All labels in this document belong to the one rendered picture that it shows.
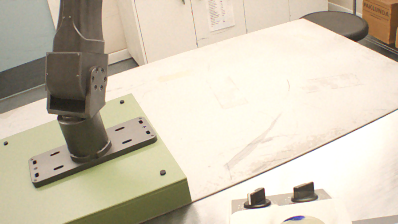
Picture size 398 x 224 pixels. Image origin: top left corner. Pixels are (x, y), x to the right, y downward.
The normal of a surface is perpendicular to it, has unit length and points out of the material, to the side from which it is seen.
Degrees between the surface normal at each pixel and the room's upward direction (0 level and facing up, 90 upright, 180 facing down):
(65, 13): 62
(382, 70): 0
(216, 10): 90
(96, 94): 90
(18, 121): 0
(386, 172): 0
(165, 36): 90
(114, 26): 90
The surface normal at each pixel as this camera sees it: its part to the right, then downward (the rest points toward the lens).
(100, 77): 0.92, 0.09
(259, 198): 0.78, -0.07
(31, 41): 0.40, 0.44
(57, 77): -0.40, 0.07
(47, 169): -0.15, -0.84
